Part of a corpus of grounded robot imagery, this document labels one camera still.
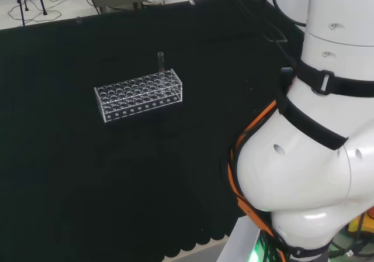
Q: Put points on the black bench cloth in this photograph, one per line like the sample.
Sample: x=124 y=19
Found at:
x=87 y=171

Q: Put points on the black tripod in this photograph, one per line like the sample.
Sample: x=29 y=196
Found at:
x=41 y=1

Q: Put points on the clear glass test tube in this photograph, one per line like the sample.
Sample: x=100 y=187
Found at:
x=160 y=60

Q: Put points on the clear acrylic test tube rack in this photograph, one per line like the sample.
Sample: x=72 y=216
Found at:
x=137 y=96

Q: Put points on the yellow stop button box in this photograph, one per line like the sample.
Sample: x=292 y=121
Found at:
x=355 y=227

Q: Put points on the blue usb plug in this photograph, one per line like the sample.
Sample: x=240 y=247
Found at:
x=287 y=70

